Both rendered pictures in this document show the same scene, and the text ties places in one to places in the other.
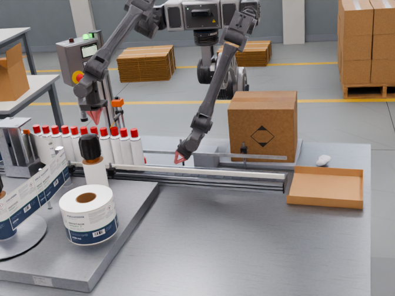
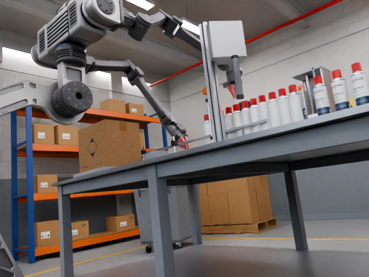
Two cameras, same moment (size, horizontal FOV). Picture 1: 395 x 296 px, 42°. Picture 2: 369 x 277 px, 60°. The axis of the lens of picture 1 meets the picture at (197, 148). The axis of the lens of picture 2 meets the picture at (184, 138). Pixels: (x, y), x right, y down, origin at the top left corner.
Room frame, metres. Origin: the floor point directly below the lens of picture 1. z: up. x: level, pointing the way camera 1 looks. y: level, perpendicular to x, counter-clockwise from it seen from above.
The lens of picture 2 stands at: (3.77, 0.91, 0.66)
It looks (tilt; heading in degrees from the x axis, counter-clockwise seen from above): 10 degrees up; 206
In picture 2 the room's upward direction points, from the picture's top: 6 degrees counter-clockwise
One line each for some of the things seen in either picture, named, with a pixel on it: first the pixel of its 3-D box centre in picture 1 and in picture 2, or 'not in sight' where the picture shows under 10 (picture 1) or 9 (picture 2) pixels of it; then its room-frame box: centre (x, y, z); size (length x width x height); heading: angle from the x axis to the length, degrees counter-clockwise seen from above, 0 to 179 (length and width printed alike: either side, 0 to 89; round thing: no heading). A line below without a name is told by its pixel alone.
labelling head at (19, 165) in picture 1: (19, 147); (314, 100); (2.26, 0.84, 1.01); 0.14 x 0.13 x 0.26; 71
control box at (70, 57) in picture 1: (80, 60); (224, 43); (2.32, 0.49, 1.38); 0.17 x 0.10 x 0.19; 126
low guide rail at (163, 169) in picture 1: (165, 169); not in sight; (2.07, 0.15, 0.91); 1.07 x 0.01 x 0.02; 71
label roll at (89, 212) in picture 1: (89, 214); not in sight; (1.68, 0.44, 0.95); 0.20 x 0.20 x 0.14
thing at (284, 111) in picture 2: (49, 145); (285, 111); (2.31, 0.72, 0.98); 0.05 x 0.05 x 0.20
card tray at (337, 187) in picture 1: (326, 185); not in sight; (1.87, -0.53, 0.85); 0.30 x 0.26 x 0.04; 71
